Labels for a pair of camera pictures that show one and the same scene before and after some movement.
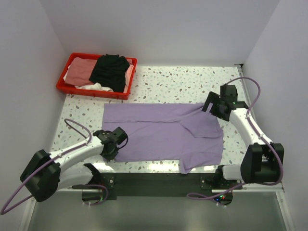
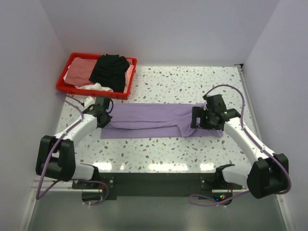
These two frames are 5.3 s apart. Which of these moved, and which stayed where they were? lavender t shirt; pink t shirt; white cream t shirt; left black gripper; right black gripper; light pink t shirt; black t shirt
Moved: lavender t shirt; right black gripper; left black gripper
Stayed: black t shirt; white cream t shirt; light pink t shirt; pink t shirt
